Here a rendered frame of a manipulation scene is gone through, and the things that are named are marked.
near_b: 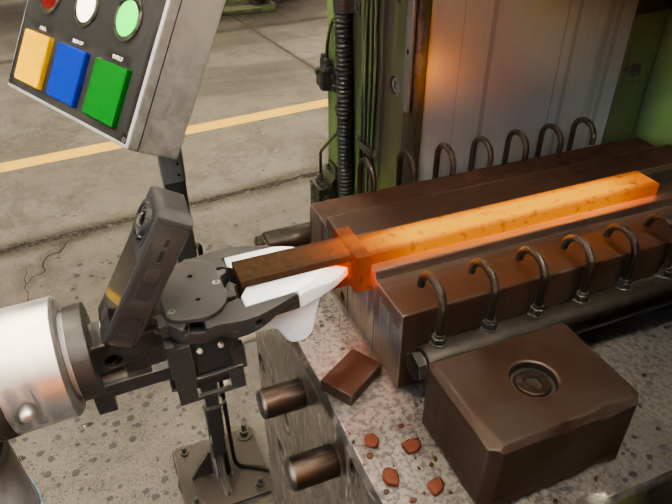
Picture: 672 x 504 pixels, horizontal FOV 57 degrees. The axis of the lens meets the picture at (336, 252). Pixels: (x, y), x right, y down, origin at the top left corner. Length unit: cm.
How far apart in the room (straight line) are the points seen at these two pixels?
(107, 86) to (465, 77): 44
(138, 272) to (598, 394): 32
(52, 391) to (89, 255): 197
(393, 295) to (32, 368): 26
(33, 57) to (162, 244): 64
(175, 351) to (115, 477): 122
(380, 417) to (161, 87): 51
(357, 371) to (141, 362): 17
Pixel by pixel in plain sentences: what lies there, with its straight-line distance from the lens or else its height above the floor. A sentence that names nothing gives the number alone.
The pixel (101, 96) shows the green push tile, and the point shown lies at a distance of 86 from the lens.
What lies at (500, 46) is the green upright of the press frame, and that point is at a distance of 74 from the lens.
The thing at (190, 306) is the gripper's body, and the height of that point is 101.
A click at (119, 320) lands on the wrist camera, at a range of 45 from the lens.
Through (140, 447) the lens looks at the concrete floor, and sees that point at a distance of 170.
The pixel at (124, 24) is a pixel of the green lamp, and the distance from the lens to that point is 86.
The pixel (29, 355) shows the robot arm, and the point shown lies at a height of 100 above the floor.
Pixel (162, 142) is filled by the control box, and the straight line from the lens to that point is 84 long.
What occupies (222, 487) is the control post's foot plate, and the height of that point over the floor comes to 1.
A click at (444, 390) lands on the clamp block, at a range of 43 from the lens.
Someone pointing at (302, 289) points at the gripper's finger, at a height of 100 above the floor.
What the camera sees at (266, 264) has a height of 101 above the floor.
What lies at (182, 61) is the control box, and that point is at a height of 105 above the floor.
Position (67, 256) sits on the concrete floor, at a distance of 244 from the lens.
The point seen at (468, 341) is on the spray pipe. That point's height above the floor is 97.
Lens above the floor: 129
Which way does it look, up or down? 35 degrees down
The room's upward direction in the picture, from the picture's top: straight up
